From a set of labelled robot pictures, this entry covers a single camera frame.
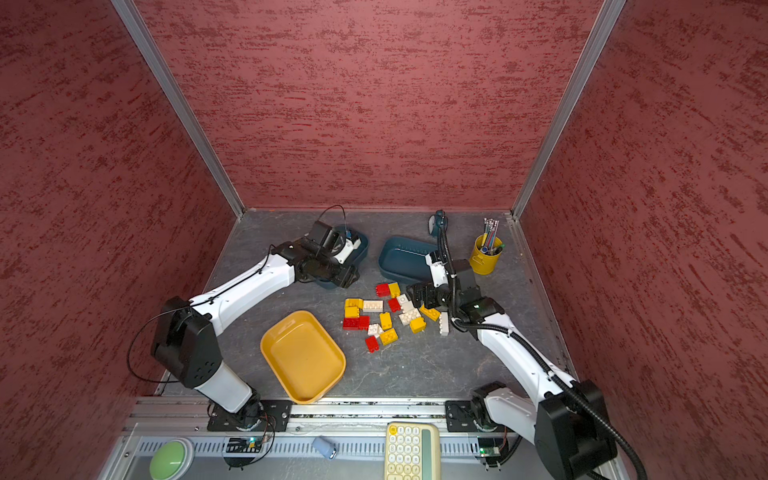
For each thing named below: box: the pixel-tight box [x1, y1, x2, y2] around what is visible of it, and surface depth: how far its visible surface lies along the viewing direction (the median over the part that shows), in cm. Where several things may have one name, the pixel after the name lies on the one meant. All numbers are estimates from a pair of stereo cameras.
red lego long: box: [343, 315, 370, 331], surface depth 92 cm
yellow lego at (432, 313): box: [419, 305, 441, 322], surface depth 94 cm
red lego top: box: [375, 283, 391, 298], surface depth 98 cm
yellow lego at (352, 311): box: [344, 305, 361, 318], surface depth 92 cm
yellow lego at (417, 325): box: [410, 317, 427, 334], surface depth 91 cm
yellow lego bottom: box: [380, 328, 399, 346], surface depth 89 cm
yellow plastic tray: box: [260, 310, 347, 405], surface depth 85 cm
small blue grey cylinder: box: [312, 435, 337, 460], surface depth 71 cm
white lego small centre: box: [367, 323, 384, 338], surface depth 89 cm
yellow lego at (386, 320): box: [379, 312, 393, 331], surface depth 91 cm
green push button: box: [149, 437, 195, 480], surface depth 68 cm
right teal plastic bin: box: [378, 236, 438, 284], surface depth 109 cm
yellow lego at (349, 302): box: [344, 298, 364, 309], surface depth 96 cm
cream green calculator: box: [384, 421, 441, 480], surface depth 69 cm
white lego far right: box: [439, 311, 449, 336], surface depth 91 cm
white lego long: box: [363, 300, 384, 312], surface depth 94 cm
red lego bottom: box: [365, 335, 381, 354], surface depth 88 cm
